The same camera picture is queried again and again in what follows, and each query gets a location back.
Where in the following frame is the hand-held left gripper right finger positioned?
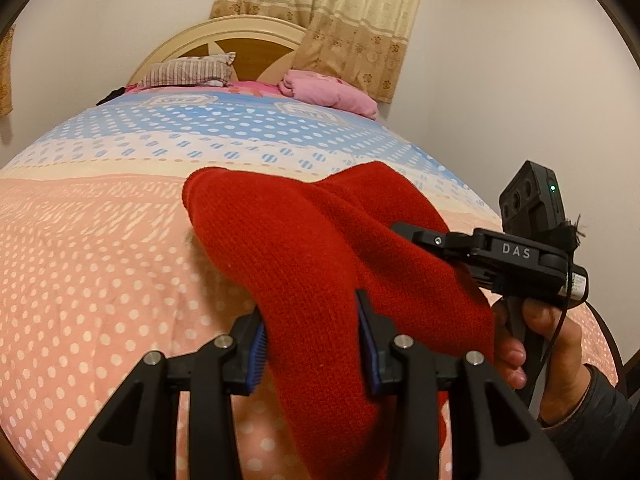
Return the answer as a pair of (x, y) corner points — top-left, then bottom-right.
(354, 288), (573, 480)

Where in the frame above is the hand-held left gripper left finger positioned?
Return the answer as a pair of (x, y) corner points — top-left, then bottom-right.
(59, 307), (268, 480)

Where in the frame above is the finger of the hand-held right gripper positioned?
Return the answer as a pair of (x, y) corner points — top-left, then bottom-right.
(391, 222), (477, 262)

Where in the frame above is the red knit sweater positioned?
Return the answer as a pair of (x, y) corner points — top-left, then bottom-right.
(181, 161), (496, 480)

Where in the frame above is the person's right forearm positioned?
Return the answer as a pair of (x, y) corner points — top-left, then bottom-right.
(540, 365), (633, 466)

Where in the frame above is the person's right hand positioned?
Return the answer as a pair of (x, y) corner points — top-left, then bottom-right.
(492, 302), (594, 427)

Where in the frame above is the pink and blue dotted bedspread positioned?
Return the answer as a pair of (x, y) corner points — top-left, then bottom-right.
(0, 85), (618, 480)

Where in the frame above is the pink pillow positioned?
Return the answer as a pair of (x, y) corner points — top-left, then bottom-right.
(277, 70), (378, 121)

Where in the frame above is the beige patterned curtain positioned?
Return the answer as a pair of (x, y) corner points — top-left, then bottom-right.
(0, 37), (13, 116)
(209, 0), (431, 105)

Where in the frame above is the pink bed sheet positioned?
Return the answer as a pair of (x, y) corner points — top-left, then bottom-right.
(125, 80), (286, 98)

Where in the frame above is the cream and wood headboard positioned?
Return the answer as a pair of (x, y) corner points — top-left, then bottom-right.
(125, 15), (311, 86)

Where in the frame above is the striped pillow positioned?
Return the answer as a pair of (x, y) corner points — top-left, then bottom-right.
(136, 52), (237, 90)

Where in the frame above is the black cable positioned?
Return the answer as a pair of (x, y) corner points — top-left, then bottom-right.
(537, 260), (628, 423)

